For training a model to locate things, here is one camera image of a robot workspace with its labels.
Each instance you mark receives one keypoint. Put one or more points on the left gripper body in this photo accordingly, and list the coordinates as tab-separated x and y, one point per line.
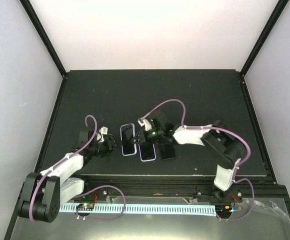
104	150

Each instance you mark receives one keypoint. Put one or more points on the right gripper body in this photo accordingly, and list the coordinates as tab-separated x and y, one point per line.
151	137

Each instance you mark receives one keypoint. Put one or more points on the lilac phone case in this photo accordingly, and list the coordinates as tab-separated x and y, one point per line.
155	155

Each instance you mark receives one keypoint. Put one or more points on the lilac magsafe cased phone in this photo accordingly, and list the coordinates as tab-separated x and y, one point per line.
135	150

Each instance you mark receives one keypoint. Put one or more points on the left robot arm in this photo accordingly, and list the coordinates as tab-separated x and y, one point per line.
43	193

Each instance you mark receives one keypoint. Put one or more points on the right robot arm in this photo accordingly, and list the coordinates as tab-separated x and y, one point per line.
229	149

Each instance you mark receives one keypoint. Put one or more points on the small circuit board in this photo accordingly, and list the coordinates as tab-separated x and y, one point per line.
85	207

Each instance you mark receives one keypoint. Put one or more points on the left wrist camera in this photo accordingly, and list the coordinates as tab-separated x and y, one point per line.
100	136

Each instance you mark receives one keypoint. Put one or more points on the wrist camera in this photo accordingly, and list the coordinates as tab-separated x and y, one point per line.
100	136
145	124

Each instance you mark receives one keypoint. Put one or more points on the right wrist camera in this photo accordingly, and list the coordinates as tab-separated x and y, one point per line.
145	124

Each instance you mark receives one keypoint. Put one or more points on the white slotted cable duct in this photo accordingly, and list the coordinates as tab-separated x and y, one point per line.
144	209

